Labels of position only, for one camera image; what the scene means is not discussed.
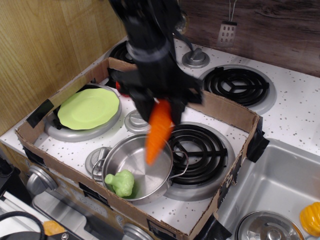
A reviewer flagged steel pot lid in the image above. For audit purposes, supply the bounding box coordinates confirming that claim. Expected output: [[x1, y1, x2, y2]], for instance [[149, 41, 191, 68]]
[[234, 211, 305, 240]]

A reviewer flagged hanging metal strainer ladle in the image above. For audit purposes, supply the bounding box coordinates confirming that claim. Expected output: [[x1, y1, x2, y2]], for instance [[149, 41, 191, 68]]
[[175, 10, 190, 35]]

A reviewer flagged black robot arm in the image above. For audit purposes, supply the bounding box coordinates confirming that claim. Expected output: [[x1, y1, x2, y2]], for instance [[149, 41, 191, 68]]
[[110, 0, 202, 125]]

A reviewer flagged back silver stove knob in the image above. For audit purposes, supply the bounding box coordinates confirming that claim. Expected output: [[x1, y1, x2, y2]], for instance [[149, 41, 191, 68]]
[[181, 48, 210, 69]]

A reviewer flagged front right stove burner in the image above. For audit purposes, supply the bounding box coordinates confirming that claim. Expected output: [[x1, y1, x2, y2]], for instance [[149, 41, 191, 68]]
[[164, 122, 235, 202]]

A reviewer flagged cardboard fence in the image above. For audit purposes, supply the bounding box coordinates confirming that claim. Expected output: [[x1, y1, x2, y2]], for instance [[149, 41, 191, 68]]
[[15, 57, 263, 240]]

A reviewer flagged right oven front knob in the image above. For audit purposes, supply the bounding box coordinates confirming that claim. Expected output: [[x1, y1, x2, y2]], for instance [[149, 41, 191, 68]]
[[122, 223, 153, 240]]

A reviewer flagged yellow toy fruit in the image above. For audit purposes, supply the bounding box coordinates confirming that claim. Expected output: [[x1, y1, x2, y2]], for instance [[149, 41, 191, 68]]
[[299, 202, 320, 238]]

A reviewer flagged black cable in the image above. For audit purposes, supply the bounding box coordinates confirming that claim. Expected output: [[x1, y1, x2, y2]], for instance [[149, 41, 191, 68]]
[[0, 211, 46, 240]]

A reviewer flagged green toy broccoli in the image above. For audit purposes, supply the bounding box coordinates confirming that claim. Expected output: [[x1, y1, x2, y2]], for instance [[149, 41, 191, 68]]
[[104, 169, 135, 197]]

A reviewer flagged light green plate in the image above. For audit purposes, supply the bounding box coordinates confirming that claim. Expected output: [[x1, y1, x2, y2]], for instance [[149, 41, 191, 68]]
[[57, 88, 120, 130]]

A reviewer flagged front silver stove knob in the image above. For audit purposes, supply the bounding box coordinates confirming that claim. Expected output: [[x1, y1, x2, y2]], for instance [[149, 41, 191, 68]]
[[85, 147, 111, 182]]

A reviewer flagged steel pot with handles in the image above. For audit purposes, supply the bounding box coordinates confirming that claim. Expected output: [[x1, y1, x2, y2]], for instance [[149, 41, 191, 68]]
[[94, 133, 189, 206]]

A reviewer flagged back left stove burner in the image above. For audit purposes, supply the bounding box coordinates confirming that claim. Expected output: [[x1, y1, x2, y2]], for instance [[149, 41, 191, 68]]
[[108, 40, 135, 64]]

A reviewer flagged left oven front knob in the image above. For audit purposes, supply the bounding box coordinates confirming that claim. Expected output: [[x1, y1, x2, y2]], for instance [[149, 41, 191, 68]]
[[26, 165, 58, 196]]

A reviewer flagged orange toy piece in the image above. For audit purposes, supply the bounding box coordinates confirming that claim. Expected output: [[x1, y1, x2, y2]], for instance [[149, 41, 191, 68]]
[[42, 220, 65, 236]]

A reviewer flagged oven knob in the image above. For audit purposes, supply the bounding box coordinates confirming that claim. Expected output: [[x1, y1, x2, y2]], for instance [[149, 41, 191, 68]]
[[26, 165, 58, 196], [122, 223, 153, 240]]

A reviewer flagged silver stove knob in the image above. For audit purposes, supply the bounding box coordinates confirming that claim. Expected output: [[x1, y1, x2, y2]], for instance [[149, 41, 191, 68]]
[[124, 110, 151, 134], [85, 147, 111, 182], [181, 48, 210, 69]]

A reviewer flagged hanging metal spatula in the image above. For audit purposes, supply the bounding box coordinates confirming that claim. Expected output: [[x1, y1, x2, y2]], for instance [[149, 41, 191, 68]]
[[216, 0, 238, 48]]

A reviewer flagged front left stove burner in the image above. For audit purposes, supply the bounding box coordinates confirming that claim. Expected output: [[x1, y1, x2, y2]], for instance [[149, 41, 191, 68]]
[[45, 84, 122, 143]]

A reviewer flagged centre silver stove knob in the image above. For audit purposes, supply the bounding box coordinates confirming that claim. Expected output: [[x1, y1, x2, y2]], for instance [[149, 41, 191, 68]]
[[124, 110, 151, 134]]

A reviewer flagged orange toy carrot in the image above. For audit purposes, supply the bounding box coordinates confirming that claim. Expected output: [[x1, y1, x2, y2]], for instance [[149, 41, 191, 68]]
[[145, 99, 173, 166]]

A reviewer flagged steel sink basin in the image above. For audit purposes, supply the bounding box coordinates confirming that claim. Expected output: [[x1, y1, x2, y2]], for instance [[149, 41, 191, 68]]
[[218, 139, 320, 240]]

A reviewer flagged red toy tomato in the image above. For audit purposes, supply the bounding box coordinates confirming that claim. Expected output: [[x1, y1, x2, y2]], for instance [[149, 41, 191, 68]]
[[115, 81, 130, 98]]

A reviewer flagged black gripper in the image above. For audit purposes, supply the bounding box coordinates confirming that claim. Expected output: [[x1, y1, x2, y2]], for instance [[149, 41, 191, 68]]
[[111, 54, 202, 125]]

